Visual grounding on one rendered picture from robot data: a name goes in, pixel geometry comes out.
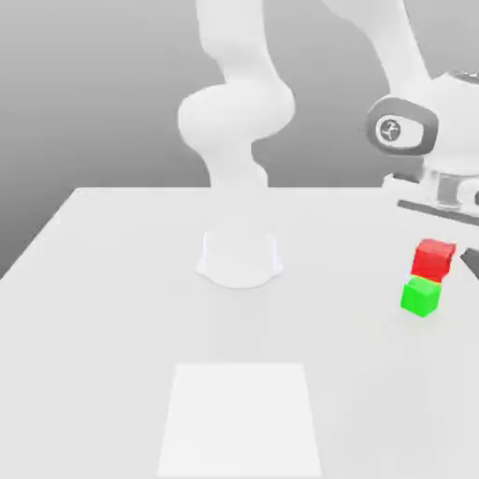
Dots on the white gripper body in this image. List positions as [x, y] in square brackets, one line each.
[430, 213]

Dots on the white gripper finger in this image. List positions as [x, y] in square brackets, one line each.
[472, 262]

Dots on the small red cube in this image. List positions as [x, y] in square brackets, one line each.
[432, 260]

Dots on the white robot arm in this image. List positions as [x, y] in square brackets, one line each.
[235, 119]

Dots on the small green cube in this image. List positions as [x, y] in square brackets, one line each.
[421, 297]

